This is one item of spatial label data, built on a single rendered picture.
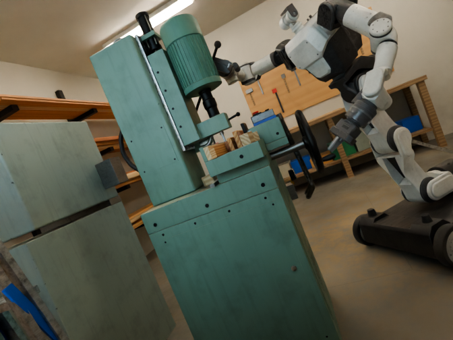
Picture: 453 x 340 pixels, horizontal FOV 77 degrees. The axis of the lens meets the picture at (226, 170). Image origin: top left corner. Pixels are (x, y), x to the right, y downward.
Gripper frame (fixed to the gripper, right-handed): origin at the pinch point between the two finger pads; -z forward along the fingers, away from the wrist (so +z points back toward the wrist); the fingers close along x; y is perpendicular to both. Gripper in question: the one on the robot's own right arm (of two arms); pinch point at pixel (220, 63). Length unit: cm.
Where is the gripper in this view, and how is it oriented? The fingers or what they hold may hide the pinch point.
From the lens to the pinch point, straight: 148.6
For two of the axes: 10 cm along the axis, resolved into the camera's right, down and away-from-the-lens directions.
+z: 1.9, -1.4, 9.7
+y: -3.3, 9.2, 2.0
